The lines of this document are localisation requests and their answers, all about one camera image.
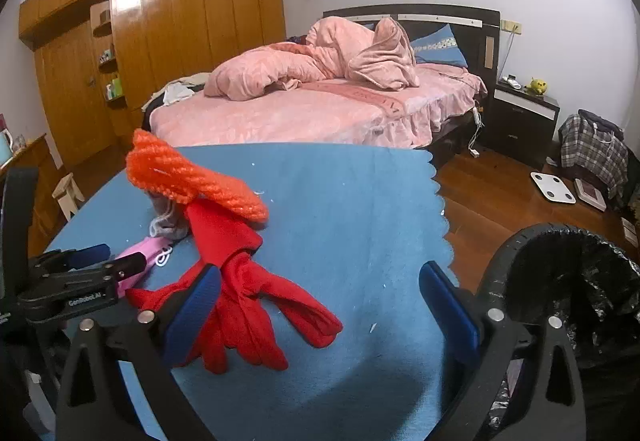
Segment orange foam net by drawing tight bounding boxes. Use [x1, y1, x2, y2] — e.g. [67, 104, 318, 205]
[125, 130, 271, 224]

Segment dark nightstand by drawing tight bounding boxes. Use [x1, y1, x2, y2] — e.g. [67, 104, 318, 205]
[482, 81, 561, 157]

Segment white red book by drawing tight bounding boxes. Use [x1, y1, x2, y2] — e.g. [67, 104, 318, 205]
[574, 178, 607, 211]

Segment pink cloth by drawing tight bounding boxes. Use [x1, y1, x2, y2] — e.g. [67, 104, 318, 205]
[115, 236, 173, 297]

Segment wooden wardrobe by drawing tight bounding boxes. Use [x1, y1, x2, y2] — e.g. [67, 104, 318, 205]
[19, 0, 287, 169]

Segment small wooden stool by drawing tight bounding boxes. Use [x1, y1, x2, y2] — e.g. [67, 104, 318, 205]
[52, 174, 85, 222]

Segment pink duvet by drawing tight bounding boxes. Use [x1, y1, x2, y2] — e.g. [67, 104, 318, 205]
[204, 46, 321, 101]

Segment black object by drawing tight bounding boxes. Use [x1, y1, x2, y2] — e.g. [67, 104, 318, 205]
[0, 166, 41, 302]

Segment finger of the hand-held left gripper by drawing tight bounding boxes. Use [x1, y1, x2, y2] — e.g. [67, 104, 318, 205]
[27, 243, 111, 273]
[17, 253, 148, 304]

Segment dark jacket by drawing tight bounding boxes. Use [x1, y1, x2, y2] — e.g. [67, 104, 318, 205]
[577, 110, 625, 134]

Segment white beige clothes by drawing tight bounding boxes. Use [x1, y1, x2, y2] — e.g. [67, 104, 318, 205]
[147, 74, 208, 109]

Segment black trash bin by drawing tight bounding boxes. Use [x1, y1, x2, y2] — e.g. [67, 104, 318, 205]
[475, 222, 640, 441]

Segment blue table cloth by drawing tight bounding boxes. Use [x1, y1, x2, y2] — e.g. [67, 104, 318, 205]
[42, 142, 458, 441]

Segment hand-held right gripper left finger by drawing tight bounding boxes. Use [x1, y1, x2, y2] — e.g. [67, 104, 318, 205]
[56, 263, 223, 441]

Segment pink plush blanket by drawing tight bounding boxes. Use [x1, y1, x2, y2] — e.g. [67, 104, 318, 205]
[305, 17, 420, 89]

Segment white grey cloth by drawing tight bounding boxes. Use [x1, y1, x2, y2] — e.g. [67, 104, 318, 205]
[150, 196, 191, 242]

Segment large blue pillow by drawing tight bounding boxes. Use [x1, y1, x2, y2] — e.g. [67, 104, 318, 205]
[410, 24, 469, 68]

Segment red glove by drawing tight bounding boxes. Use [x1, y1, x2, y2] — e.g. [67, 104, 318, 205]
[125, 266, 221, 322]
[187, 198, 343, 374]

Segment plaid cloth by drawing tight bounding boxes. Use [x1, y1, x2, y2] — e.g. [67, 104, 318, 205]
[559, 116, 628, 197]

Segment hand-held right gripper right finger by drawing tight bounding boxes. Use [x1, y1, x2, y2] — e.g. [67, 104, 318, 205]
[419, 261, 586, 441]

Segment bed with pink sheet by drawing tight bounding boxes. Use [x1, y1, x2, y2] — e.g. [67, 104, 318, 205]
[142, 4, 501, 162]

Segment white bathroom scale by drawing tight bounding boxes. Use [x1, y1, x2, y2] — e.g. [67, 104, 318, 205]
[530, 172, 576, 202]

